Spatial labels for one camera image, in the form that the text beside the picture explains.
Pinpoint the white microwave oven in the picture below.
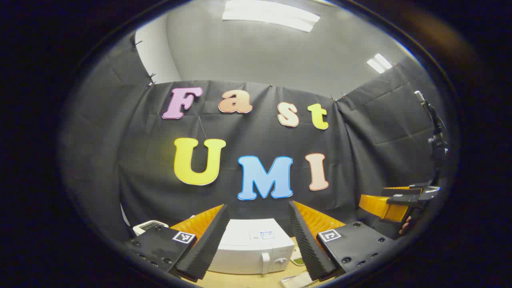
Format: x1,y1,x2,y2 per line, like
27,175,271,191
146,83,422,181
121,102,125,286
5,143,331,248
208,218,295,275

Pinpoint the white toaster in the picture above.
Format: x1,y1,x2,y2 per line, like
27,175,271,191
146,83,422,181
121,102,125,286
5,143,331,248
133,220,169,236

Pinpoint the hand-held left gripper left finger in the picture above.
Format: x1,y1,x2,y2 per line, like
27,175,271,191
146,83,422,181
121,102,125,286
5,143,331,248
124,204,231,280

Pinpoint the small ceiling light panel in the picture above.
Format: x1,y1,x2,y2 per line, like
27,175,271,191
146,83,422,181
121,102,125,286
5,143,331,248
366,53,393,74

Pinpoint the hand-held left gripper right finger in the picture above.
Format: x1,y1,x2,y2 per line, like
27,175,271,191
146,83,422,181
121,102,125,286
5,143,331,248
288,201,396,281

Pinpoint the black backdrop cloth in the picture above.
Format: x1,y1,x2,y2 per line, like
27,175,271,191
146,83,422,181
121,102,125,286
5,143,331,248
64,34,450,244

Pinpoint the large ceiling light panel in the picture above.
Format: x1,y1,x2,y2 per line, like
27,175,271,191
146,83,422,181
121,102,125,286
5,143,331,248
222,0,320,32

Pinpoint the small white rectangular tray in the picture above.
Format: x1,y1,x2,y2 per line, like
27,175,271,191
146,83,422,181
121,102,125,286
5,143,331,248
280,272,317,288

